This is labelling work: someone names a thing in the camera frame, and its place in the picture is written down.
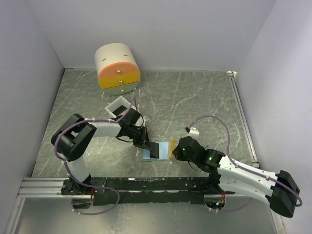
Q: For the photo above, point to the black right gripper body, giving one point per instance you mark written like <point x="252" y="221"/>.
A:
<point x="181" y="155"/>

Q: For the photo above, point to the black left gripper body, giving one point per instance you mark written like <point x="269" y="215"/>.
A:
<point x="136" y="134"/>

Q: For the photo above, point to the black credit card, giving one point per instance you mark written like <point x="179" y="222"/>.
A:
<point x="154" y="150"/>

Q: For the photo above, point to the orange credit card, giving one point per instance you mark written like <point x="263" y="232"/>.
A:
<point x="171" y="147"/>

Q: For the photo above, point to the green card holder book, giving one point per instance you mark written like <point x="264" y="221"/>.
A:
<point x="163" y="152"/>

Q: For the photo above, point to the white card tray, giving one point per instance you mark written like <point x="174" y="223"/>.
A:
<point x="118" y="107"/>

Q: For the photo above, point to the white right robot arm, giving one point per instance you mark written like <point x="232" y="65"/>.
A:
<point x="277" y="190"/>

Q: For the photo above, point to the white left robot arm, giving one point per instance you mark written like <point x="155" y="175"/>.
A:
<point x="74" y="136"/>

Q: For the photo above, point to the round mini drawer cabinet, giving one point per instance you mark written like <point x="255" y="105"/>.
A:
<point x="117" y="70"/>

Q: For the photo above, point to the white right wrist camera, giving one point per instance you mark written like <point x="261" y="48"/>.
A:
<point x="192" y="132"/>

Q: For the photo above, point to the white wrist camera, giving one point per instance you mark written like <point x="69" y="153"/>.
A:
<point x="192" y="132"/>
<point x="144" y="120"/>

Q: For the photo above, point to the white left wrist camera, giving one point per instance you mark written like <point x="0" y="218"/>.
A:
<point x="144" y="120"/>

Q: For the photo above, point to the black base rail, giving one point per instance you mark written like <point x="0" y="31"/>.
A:
<point x="125" y="190"/>

